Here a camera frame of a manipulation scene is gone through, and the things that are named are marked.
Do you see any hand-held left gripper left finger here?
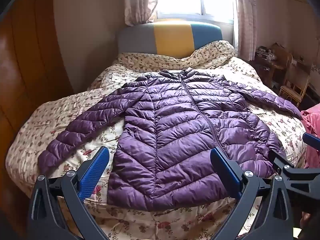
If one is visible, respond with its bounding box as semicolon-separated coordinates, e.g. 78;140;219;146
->
27;146;110;240

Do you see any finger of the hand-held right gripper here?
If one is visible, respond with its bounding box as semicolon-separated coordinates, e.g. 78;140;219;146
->
269;150;320;193
302;132;320;152

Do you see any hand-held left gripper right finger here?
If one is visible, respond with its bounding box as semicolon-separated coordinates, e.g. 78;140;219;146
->
210;147;293;240

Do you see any purple quilted down jacket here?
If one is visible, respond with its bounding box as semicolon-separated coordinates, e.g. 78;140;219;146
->
37;67;303;212

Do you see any pink cloth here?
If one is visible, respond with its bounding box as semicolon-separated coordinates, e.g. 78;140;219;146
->
300;110;320;170

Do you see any small wooden chair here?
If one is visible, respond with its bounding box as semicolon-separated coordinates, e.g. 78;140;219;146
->
279;75;310;108

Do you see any floral quilt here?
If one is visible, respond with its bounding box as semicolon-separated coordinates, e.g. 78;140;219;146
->
5;40;309;240

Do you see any wooden side table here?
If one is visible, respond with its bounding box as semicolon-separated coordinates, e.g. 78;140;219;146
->
255;44;293;80

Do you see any wooden wardrobe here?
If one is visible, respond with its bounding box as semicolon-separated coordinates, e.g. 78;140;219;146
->
0;0;74;220

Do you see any pink patterned curtain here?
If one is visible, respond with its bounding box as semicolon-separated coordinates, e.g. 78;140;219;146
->
124;0;159;27
234;0;258;62

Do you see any grey yellow teal headboard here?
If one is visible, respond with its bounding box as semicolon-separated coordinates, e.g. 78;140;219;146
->
115;19;223;60

